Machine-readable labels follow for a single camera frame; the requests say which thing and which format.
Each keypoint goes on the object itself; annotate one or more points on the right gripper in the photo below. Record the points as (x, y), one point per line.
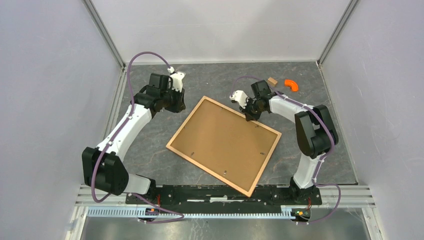
(248, 115)

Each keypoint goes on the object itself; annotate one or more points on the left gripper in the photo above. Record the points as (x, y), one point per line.
(180, 105)

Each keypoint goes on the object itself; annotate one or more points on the wooden picture frame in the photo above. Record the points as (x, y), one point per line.
(221, 142)

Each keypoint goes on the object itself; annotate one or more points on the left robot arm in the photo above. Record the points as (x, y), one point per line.
(103, 167)

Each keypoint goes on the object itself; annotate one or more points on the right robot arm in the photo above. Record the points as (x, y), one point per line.
(316, 135)

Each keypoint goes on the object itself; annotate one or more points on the small wooden block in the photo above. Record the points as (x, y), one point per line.
(272, 82)

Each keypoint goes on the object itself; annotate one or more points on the orange curved plastic piece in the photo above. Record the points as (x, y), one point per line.
(294, 87)

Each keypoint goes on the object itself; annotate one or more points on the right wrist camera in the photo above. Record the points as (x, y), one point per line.
(240, 97)

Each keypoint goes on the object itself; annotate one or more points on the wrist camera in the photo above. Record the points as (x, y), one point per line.
(176, 79)
(240, 97)

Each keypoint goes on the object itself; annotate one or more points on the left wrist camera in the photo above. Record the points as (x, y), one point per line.
(176, 79)

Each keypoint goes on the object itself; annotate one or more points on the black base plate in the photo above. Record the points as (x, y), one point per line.
(225, 198)

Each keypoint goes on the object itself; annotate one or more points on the aluminium rail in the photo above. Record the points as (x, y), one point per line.
(352, 197)

